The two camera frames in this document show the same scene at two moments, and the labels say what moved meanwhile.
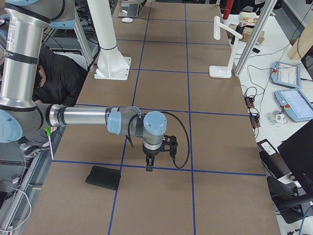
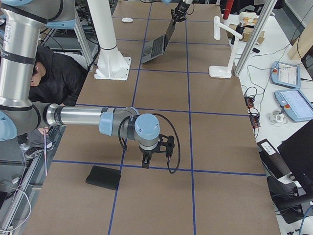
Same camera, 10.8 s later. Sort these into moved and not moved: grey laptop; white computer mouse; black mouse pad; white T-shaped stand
Moved: grey laptop
Not moved: white T-shaped stand; white computer mouse; black mouse pad
